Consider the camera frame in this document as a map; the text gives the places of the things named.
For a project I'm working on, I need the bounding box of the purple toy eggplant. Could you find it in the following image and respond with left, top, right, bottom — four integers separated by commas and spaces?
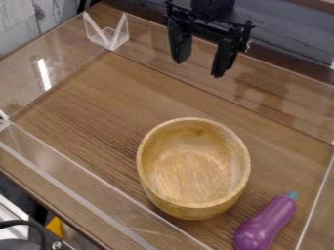
233, 191, 297, 250

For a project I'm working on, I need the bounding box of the black cable lower left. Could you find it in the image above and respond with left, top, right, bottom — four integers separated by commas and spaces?
0, 219, 48, 250

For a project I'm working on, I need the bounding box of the yellow sticker on base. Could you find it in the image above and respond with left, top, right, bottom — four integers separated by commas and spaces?
45, 217, 62, 237

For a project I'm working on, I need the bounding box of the brown wooden bowl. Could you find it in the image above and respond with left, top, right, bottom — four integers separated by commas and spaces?
136, 117, 251, 221

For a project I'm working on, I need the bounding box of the clear acrylic corner bracket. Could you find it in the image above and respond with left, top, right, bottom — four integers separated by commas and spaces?
82, 13, 129, 51

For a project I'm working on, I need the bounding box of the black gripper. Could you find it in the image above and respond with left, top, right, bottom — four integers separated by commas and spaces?
165, 0, 253, 78

